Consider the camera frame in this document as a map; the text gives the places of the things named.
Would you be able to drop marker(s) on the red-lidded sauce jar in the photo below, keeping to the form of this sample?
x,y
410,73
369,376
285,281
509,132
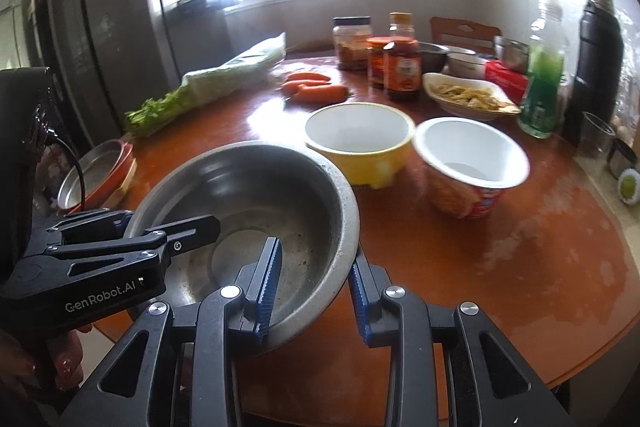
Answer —
x,y
376,62

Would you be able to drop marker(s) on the small steel container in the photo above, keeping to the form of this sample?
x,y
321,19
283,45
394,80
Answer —
x,y
512,54

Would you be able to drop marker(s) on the large carrot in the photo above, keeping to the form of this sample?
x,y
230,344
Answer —
x,y
322,93

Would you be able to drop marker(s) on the celery in plastic bag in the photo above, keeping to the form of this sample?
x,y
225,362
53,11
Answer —
x,y
225,72

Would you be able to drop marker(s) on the dark sauce jar red label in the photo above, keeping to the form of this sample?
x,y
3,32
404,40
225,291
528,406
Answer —
x,y
402,72

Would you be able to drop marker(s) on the green and white round object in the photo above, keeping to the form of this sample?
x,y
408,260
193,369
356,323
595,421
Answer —
x,y
630,187

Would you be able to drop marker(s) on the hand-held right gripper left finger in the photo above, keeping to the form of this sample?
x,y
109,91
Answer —
x,y
267,292

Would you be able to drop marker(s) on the red paper noodle cup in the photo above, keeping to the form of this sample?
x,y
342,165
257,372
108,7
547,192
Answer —
x,y
470,147

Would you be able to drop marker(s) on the round steel pan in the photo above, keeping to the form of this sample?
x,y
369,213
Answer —
x,y
102,162

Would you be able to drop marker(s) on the clear plastic bag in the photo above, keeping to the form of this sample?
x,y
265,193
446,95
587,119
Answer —
x,y
631,97

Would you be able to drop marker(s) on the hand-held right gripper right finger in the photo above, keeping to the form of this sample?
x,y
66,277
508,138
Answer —
x,y
361,302

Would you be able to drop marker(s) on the black-lidded pickle jar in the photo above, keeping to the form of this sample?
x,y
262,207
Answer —
x,y
351,44

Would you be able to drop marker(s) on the yellow shell-shaped plate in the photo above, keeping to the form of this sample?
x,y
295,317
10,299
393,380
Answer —
x,y
128,179

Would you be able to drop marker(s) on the small black cup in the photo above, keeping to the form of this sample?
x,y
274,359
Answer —
x,y
622,159

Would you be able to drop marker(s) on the white bowl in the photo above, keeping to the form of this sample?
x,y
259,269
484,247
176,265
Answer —
x,y
465,64

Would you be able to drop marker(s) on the yellow bowl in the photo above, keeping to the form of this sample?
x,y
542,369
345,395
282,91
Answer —
x,y
360,127

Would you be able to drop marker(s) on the white dish of food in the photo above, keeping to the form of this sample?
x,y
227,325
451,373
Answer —
x,y
470,99

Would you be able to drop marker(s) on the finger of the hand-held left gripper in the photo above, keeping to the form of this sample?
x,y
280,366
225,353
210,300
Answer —
x,y
190,227
95,222

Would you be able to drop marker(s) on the red box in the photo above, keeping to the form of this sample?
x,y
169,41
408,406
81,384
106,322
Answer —
x,y
507,82

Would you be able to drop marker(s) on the wooden chair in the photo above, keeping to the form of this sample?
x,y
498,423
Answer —
x,y
465,34

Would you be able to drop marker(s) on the green drink bottle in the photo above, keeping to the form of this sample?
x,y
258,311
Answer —
x,y
542,87

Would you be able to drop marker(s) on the grey refrigerator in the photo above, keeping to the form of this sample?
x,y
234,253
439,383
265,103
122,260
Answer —
x,y
125,7

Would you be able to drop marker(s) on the person's left hand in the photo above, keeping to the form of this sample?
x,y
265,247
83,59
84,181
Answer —
x,y
70,349

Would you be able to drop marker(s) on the black thermos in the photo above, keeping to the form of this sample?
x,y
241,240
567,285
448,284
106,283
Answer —
x,y
597,67

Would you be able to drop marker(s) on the large steel bowl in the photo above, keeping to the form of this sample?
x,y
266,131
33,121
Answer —
x,y
280,187

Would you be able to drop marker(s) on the glass door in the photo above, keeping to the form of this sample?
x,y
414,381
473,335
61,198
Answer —
x,y
20,22

